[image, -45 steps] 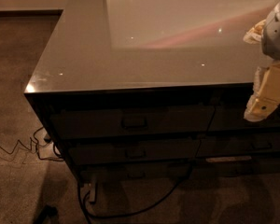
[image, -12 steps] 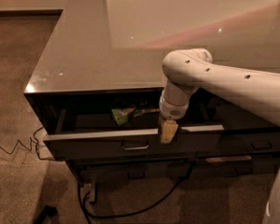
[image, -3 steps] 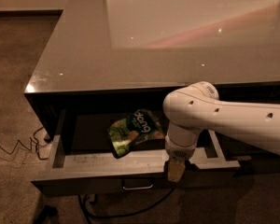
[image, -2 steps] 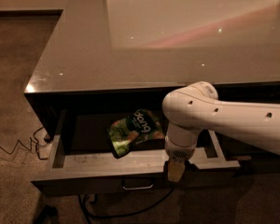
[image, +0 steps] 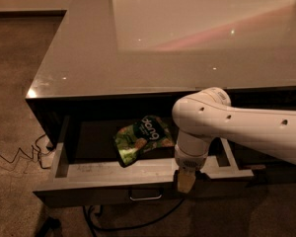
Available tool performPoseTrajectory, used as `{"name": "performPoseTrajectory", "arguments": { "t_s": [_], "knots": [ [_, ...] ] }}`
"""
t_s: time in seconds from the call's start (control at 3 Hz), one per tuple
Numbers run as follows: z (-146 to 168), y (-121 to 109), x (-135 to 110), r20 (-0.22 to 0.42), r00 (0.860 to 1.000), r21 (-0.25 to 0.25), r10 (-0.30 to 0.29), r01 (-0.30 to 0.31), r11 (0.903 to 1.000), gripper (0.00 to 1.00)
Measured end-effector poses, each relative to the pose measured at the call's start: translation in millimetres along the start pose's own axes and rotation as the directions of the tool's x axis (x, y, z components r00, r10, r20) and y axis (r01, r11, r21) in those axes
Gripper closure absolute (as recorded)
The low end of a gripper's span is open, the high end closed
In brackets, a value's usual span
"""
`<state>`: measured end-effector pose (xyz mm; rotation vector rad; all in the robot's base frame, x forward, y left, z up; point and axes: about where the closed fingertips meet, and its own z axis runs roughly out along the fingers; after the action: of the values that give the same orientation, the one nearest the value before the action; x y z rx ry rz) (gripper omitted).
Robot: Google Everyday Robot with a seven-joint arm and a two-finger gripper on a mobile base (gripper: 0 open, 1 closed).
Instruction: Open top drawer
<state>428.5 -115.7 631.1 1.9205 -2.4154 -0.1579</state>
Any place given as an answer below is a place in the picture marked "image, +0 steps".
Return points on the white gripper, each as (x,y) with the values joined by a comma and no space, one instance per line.
(189,163)

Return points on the drawer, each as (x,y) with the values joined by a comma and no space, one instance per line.
(85,169)

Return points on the black floor stand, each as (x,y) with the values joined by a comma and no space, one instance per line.
(50,224)

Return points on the dark counter cabinet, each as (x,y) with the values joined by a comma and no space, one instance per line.
(127,59)

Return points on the green snack bag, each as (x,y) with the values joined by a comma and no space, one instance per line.
(145,135)

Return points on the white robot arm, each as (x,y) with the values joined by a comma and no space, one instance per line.
(205,115)

